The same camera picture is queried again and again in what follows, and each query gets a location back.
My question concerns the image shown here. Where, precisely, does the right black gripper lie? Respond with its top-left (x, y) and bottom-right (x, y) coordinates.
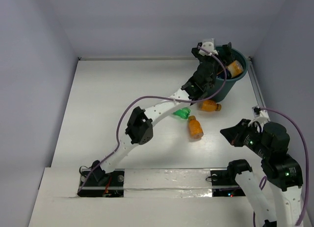
top-left (219, 117), bottom-right (270, 157)

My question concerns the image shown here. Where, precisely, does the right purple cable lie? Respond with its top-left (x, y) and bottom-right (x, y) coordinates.
top-left (252, 108), bottom-right (308, 227)

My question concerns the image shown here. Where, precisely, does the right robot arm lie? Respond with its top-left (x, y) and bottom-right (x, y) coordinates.
top-left (220, 119), bottom-right (304, 227)

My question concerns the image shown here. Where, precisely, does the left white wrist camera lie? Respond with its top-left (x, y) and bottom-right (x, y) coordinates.
top-left (198, 38), bottom-right (218, 56)

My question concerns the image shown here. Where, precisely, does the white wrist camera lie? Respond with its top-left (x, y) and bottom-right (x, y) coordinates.
top-left (198, 38), bottom-right (218, 56)
top-left (251, 107), bottom-right (269, 124)

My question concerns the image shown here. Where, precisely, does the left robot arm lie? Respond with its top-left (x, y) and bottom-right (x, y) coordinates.
top-left (84, 42), bottom-right (235, 185)

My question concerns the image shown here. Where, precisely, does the dark teal plastic bin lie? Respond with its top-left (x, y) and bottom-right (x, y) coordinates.
top-left (212, 46), bottom-right (249, 102)

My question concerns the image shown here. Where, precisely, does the orange bottle blue label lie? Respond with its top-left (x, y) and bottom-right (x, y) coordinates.
top-left (226, 60), bottom-right (244, 79)

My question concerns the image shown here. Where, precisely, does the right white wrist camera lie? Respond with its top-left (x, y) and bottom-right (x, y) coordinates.
top-left (251, 107), bottom-right (269, 124)

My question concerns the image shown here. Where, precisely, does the small orange juice bottle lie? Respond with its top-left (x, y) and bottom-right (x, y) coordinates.
top-left (188, 115), bottom-right (204, 140)

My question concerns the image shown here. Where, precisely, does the green plastic bottle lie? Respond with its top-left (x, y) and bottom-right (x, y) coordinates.
top-left (173, 107), bottom-right (191, 119)

